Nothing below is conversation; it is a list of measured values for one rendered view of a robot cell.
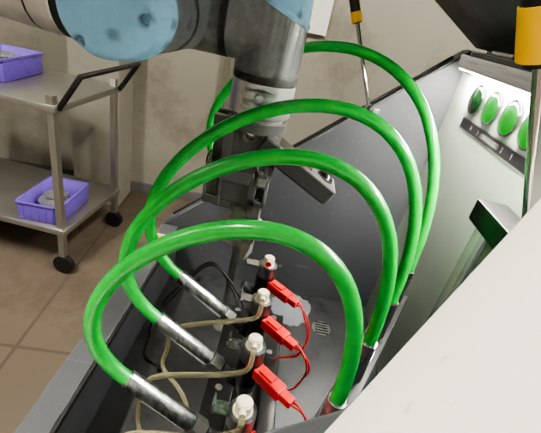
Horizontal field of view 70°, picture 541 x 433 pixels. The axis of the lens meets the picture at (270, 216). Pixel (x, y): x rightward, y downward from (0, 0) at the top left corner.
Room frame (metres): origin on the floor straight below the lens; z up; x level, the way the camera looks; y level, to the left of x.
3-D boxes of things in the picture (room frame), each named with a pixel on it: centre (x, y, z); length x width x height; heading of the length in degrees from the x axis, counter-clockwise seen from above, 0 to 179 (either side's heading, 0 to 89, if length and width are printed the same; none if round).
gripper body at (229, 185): (0.47, 0.05, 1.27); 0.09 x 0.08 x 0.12; 90
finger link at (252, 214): (0.45, 0.02, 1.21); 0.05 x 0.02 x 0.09; 0
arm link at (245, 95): (0.47, 0.04, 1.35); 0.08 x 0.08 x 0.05
